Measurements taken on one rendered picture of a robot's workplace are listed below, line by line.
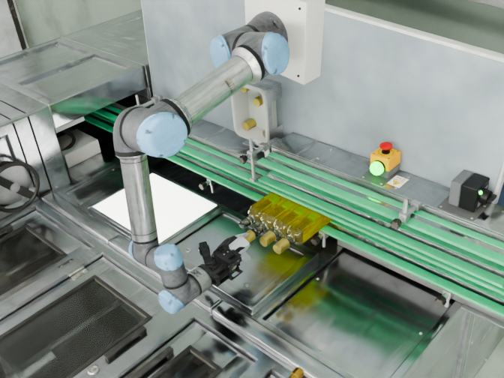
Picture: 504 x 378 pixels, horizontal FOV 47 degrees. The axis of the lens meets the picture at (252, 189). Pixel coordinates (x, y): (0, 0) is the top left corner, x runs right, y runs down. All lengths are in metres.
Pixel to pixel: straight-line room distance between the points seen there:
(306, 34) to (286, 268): 0.75
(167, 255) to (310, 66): 0.75
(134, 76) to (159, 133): 1.23
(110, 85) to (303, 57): 1.04
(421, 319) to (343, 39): 0.88
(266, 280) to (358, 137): 0.56
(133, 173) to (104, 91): 1.01
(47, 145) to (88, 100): 0.25
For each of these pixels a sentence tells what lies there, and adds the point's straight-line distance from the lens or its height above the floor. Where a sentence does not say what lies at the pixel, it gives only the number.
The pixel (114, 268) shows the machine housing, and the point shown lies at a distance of 2.14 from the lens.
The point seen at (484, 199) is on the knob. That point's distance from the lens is 1.75.
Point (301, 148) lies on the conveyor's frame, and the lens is 2.04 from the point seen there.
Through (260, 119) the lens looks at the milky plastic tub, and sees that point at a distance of 2.22.
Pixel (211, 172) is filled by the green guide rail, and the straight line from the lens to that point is 2.30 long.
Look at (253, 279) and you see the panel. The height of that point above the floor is 1.21.
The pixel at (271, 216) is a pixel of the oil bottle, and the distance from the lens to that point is 1.93.
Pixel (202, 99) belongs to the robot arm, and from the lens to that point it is 1.56.
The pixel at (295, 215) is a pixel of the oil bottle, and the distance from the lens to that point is 1.93.
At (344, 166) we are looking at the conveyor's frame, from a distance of 1.94.
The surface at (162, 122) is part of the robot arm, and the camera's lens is 1.47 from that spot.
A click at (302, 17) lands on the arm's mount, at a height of 0.84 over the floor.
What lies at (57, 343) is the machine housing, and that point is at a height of 1.77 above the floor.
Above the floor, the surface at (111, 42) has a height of 0.65.
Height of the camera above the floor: 2.19
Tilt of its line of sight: 35 degrees down
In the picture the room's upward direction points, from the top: 124 degrees counter-clockwise
